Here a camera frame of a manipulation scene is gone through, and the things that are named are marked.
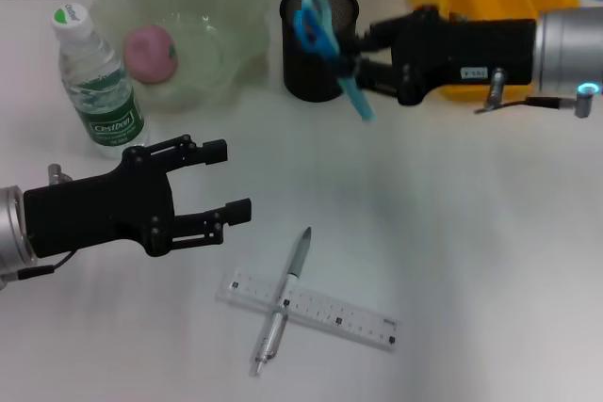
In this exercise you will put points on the pink toy peach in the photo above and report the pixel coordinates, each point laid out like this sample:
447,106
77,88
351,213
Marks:
146,53

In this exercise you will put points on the black mesh pen holder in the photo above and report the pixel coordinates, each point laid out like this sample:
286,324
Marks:
311,77

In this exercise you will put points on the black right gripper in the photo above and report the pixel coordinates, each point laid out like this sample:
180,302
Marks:
461,53

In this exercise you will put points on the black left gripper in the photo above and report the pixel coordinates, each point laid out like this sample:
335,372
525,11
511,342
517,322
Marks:
103,209

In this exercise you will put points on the pale green wavy fruit bowl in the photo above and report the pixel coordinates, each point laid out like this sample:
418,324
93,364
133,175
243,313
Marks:
212,58

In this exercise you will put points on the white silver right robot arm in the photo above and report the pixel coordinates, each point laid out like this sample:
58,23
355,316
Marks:
565,49

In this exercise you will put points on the clear green-label water bottle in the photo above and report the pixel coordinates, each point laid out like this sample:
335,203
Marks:
113,124

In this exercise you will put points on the blue scissors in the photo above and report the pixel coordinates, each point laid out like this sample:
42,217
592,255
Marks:
320,39

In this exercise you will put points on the transparent plastic ruler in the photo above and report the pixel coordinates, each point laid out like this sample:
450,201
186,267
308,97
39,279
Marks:
330,310

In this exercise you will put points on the silver ballpoint pen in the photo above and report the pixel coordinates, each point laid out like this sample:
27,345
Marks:
297,261

